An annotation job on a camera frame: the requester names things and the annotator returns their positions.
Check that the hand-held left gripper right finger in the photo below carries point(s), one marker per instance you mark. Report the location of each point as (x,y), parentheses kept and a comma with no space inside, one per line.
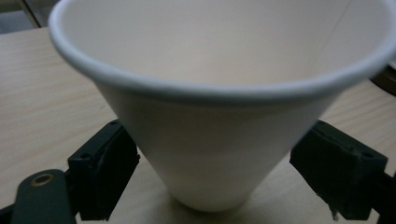
(339,171)

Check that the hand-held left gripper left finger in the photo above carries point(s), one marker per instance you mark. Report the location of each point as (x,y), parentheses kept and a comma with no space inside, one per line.
(99,174)

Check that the white paper cup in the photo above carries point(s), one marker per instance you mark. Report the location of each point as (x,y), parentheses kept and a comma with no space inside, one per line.
(211,155)

